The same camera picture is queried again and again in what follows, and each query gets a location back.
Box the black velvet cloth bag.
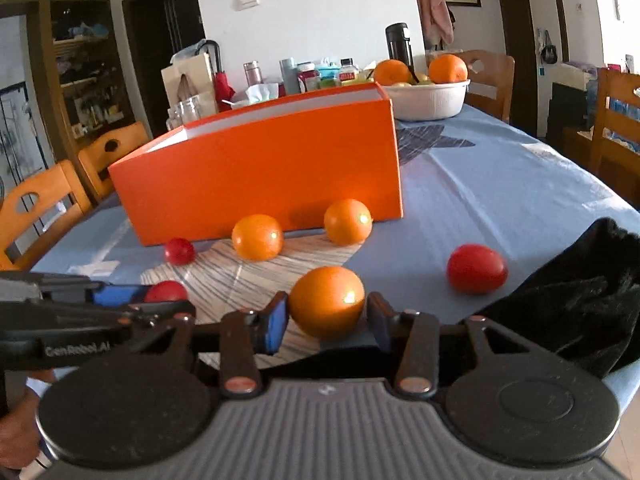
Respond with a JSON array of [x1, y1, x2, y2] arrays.
[[477, 218, 639, 378]]

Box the white fruit bowl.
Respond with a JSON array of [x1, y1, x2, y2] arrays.
[[383, 80, 470, 122]]

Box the red folded umbrella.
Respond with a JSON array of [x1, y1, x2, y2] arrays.
[[196, 39, 235, 112]]

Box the small red tomato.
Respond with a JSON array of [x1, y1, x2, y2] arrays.
[[164, 237, 196, 266]]

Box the black thermos flask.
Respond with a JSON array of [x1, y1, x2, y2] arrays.
[[385, 23, 414, 70]]

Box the wooden chair behind table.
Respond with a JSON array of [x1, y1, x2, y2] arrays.
[[454, 50, 515, 124]]

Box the dark lid supplement bottle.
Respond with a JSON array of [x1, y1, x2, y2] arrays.
[[336, 58, 359, 86]]

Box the orange in bowl left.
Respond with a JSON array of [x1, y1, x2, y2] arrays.
[[373, 60, 413, 86]]

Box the grey tall bottle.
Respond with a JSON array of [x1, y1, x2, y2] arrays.
[[279, 58, 300, 96]]

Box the orange cardboard box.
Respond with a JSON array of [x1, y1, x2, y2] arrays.
[[108, 82, 404, 246]]

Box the wooden chair right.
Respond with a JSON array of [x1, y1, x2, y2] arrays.
[[588, 68, 639, 208]]

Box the paper shopping bag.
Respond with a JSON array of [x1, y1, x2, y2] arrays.
[[160, 53, 218, 118]]

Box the wooden chair left far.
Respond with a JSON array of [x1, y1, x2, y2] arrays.
[[78, 122, 150, 202]]

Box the blue tablecloth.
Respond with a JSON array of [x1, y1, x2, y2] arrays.
[[30, 103, 640, 411]]

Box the red tomato front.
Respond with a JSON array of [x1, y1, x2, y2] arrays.
[[144, 281, 189, 304]]

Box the orange fruit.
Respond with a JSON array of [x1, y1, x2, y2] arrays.
[[323, 198, 373, 246], [231, 214, 283, 261], [288, 266, 366, 340]]

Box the wall light switch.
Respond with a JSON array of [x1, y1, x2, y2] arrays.
[[234, 0, 260, 11]]

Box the pink hanging clothes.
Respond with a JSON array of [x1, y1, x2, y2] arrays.
[[416, 0, 454, 50]]

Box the orange in bowl right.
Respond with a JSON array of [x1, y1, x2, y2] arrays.
[[428, 53, 469, 84]]

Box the pink thermos bottle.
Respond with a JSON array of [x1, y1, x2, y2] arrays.
[[243, 61, 264, 87]]

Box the green tissue pack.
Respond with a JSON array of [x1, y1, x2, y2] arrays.
[[245, 82, 280, 104]]

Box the glass jar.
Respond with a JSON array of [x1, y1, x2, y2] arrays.
[[177, 96, 201, 125]]

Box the orange in bowl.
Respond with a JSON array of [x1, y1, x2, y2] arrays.
[[373, 60, 413, 86], [428, 53, 469, 84]]

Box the wooden chair left near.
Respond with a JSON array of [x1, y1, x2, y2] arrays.
[[1, 159, 92, 271]]

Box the wooden display cabinet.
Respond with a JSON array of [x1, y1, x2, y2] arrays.
[[1, 0, 134, 162]]

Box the red white medicine jar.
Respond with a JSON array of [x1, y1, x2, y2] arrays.
[[296, 62, 320, 93]]

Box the person hand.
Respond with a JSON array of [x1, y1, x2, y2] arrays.
[[1, 386, 40, 469]]

